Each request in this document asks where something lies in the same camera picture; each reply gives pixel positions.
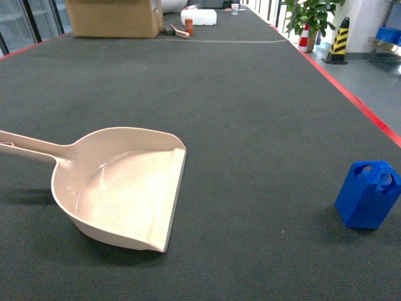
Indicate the steel roller shelf rack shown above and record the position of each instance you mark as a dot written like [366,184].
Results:
[386,43]

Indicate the blue hexagonal plastic part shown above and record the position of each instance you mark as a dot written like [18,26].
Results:
[370,190]

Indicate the orange can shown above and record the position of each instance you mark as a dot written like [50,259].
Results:
[189,26]

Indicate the wooden handled brush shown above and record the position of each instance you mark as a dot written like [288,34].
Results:
[171,30]

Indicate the white foam block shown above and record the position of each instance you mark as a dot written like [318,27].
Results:
[199,17]

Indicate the red white traffic cone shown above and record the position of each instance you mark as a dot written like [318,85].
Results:
[303,40]

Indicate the cardboard box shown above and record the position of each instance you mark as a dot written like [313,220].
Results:
[115,19]

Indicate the white paper cup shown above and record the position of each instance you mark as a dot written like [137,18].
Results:
[234,9]

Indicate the beige plastic dustpan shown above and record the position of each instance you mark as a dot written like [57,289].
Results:
[118,185]

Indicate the potted green plant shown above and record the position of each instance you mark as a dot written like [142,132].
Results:
[316,13]

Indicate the yellow black traffic cone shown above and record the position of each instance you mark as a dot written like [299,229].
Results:
[336,54]

